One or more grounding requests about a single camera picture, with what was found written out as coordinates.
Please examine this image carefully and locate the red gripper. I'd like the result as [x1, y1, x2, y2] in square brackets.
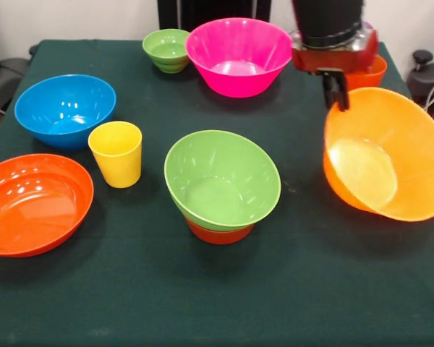
[290, 27, 380, 112]

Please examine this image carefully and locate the large yellow-orange bowl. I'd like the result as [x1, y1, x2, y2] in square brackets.
[323, 87, 434, 223]

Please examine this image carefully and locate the large green bowl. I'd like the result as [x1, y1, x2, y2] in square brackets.
[163, 129, 282, 233]

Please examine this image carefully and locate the small green ribbed bowl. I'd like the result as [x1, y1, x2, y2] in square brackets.
[142, 28, 191, 74]

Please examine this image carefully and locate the small orange bowl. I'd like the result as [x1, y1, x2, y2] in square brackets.
[184, 215, 255, 246]

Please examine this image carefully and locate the orange cup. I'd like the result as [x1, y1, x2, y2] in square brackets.
[345, 53, 388, 92]

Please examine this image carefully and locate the black rounded base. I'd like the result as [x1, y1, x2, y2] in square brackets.
[407, 61, 434, 120]

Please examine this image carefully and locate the black clamp knob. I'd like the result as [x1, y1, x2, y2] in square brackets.
[412, 49, 434, 73]

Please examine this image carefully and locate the large pink bowl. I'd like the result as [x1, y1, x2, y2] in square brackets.
[184, 17, 294, 99]

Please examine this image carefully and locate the yellow cup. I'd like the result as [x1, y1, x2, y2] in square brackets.
[88, 121, 143, 189]

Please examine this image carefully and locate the dark green tablecloth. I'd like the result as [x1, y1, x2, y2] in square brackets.
[0, 38, 434, 347]

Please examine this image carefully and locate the blue bowl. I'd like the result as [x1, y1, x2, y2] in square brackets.
[14, 74, 117, 153]

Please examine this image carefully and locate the wide shallow orange bowl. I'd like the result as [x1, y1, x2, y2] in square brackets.
[0, 153, 95, 259]

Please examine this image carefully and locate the dark grey chair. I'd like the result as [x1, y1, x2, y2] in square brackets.
[0, 56, 30, 113]

